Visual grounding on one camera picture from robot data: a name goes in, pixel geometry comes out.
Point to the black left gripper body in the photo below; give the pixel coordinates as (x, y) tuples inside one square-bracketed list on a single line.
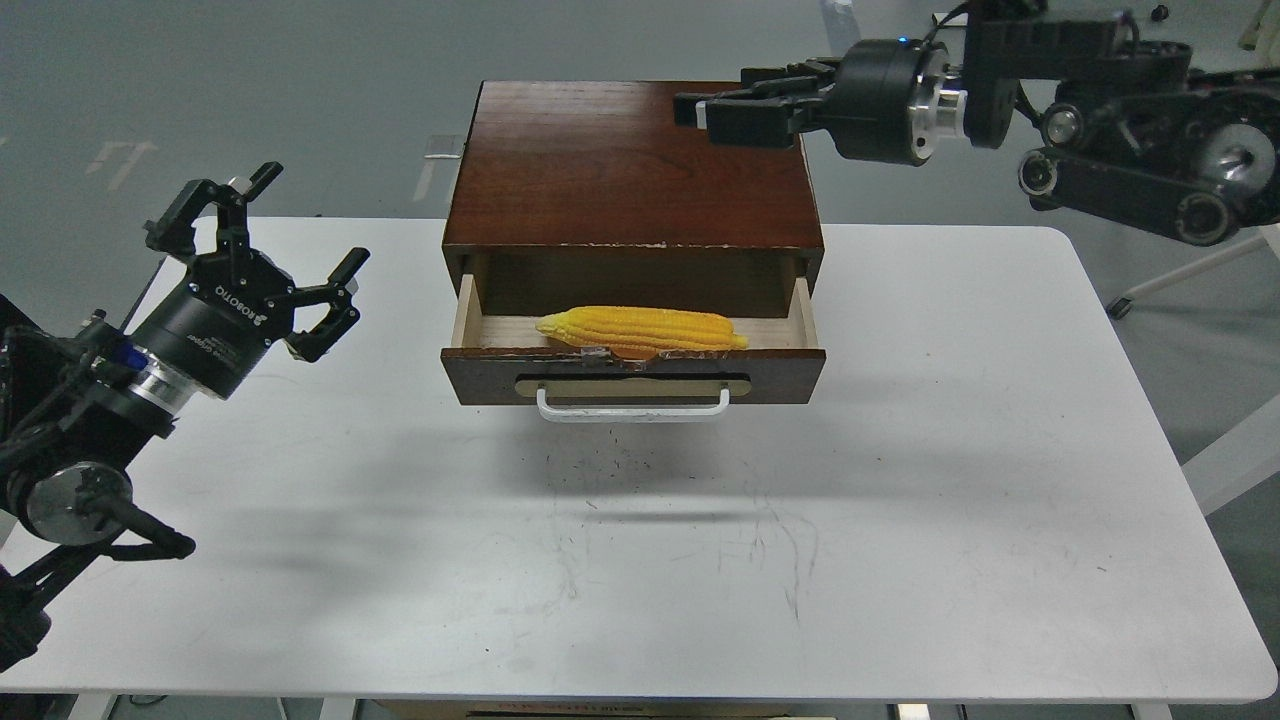
[(216, 325)]

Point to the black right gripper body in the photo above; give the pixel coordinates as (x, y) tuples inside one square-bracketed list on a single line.
[(879, 102)]

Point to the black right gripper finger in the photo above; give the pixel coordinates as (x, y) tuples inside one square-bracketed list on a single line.
[(738, 119), (807, 78)]

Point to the wooden drawer with white handle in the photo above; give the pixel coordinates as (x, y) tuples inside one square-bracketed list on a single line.
[(496, 356)]

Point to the yellow corn cob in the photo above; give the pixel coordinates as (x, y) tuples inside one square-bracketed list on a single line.
[(641, 332)]

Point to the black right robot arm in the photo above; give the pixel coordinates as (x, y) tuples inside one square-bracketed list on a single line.
[(1130, 132)]

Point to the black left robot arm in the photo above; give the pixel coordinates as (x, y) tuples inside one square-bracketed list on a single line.
[(78, 410)]

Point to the dark wooden cabinet box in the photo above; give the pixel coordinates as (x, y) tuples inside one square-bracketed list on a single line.
[(556, 165)]

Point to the white chair leg with caster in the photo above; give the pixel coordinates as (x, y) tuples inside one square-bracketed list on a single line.
[(1267, 238)]

